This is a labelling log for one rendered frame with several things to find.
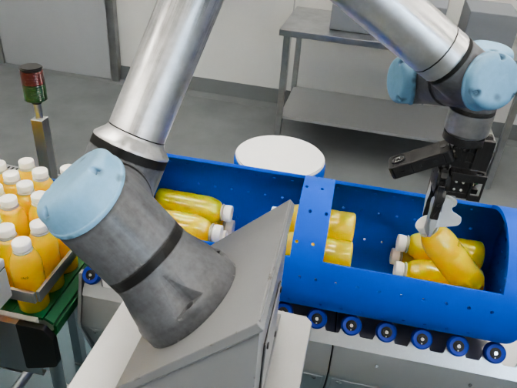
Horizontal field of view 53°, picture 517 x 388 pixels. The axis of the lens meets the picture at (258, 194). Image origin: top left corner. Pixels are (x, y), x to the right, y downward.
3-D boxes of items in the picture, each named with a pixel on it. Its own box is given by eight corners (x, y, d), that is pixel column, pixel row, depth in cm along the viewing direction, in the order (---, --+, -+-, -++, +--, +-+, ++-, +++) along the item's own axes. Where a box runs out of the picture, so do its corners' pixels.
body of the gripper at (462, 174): (478, 206, 93) (499, 146, 87) (428, 199, 94) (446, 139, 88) (471, 185, 99) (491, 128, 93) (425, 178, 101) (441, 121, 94)
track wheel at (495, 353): (508, 344, 107) (505, 342, 109) (486, 340, 108) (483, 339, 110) (505, 366, 107) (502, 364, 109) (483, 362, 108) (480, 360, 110)
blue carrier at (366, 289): (512, 374, 103) (560, 250, 91) (98, 292, 114) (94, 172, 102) (481, 294, 129) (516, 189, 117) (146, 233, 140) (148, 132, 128)
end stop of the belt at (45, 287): (41, 302, 113) (38, 292, 112) (37, 301, 113) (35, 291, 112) (117, 204, 147) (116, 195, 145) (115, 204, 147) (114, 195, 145)
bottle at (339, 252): (347, 275, 111) (270, 262, 113) (351, 246, 114) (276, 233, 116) (351, 268, 105) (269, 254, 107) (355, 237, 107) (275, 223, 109)
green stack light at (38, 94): (40, 104, 150) (37, 88, 147) (19, 101, 150) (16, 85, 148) (51, 96, 155) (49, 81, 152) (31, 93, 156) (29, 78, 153)
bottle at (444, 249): (452, 299, 107) (409, 242, 102) (456, 275, 111) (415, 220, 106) (484, 293, 102) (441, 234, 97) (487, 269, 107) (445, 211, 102)
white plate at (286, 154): (216, 154, 158) (216, 157, 158) (290, 188, 144) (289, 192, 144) (271, 127, 176) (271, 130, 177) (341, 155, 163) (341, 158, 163)
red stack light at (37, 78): (37, 88, 147) (35, 75, 145) (16, 85, 148) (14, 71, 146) (49, 80, 152) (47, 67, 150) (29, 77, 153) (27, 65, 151)
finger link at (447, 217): (455, 247, 97) (468, 202, 93) (423, 242, 98) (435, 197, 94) (453, 239, 100) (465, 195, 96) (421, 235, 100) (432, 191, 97)
